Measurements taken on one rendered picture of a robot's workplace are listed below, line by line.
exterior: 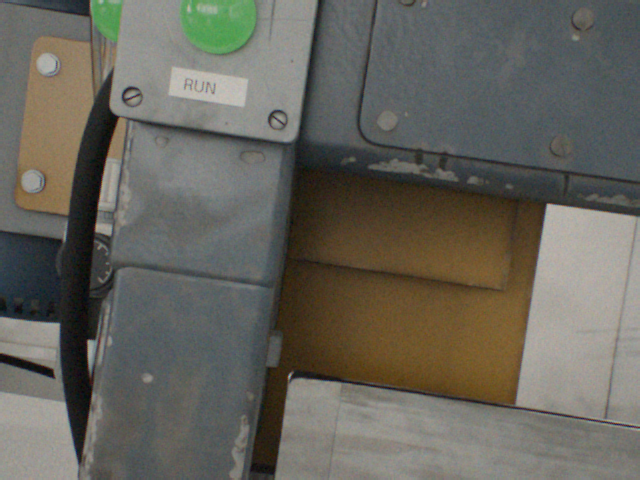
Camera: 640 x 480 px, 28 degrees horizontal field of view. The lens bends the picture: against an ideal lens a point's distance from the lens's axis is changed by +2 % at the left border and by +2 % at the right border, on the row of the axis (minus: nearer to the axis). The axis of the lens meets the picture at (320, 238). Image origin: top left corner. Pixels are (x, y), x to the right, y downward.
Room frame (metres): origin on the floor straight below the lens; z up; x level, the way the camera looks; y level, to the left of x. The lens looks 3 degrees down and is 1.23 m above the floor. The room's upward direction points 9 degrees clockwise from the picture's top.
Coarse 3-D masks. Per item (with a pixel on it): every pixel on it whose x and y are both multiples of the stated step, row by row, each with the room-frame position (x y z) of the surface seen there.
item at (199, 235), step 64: (320, 0) 0.56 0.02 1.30; (384, 0) 0.56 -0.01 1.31; (448, 0) 0.56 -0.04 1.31; (512, 0) 0.56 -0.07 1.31; (576, 0) 0.56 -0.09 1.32; (320, 64) 0.56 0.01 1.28; (384, 64) 0.56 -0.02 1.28; (448, 64) 0.56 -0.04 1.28; (512, 64) 0.56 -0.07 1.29; (576, 64) 0.56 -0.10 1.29; (128, 128) 0.56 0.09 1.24; (320, 128) 0.56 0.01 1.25; (384, 128) 0.56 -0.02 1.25; (448, 128) 0.56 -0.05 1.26; (512, 128) 0.56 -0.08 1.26; (576, 128) 0.56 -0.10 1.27; (128, 192) 0.56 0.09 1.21; (192, 192) 0.56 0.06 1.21; (256, 192) 0.56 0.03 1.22; (512, 192) 0.57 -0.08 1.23; (576, 192) 0.57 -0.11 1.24; (128, 256) 0.56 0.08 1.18; (192, 256) 0.56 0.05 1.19; (256, 256) 0.56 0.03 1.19; (128, 320) 0.56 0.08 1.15; (192, 320) 0.56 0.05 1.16; (256, 320) 0.56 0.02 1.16; (128, 384) 0.56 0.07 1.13; (192, 384) 0.56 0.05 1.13; (256, 384) 0.56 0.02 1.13; (128, 448) 0.56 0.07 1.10; (192, 448) 0.56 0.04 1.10
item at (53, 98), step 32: (0, 32) 0.94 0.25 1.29; (32, 32) 0.94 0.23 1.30; (64, 32) 0.94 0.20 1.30; (0, 64) 0.94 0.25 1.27; (32, 64) 0.93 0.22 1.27; (64, 64) 0.93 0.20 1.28; (0, 96) 0.94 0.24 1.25; (32, 96) 0.93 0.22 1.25; (64, 96) 0.93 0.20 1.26; (0, 128) 0.94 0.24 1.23; (32, 128) 0.93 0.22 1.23; (64, 128) 0.93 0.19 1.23; (0, 160) 0.94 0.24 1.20; (32, 160) 0.93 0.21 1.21; (64, 160) 0.93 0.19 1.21; (0, 192) 0.94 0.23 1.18; (32, 192) 0.93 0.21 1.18; (64, 192) 0.93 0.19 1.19; (0, 224) 0.94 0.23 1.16; (32, 224) 0.94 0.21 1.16; (64, 224) 0.94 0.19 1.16
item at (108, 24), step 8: (96, 0) 0.52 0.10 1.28; (104, 0) 0.52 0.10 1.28; (112, 0) 0.52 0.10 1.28; (120, 0) 0.52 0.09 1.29; (96, 8) 0.52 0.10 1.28; (104, 8) 0.52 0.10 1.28; (112, 8) 0.52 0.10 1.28; (120, 8) 0.52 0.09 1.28; (96, 16) 0.52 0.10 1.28; (104, 16) 0.52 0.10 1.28; (112, 16) 0.52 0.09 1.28; (120, 16) 0.52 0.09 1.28; (96, 24) 0.53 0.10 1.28; (104, 24) 0.52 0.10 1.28; (112, 24) 0.52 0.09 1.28; (104, 32) 0.53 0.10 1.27; (112, 32) 0.52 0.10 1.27; (112, 40) 0.53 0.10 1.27
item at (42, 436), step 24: (0, 408) 0.73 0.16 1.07; (24, 408) 0.73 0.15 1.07; (48, 408) 0.73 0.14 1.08; (0, 432) 0.73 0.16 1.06; (24, 432) 0.73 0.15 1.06; (48, 432) 0.73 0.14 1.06; (0, 456) 0.73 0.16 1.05; (24, 456) 0.73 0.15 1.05; (48, 456) 0.73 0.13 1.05; (72, 456) 0.73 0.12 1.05
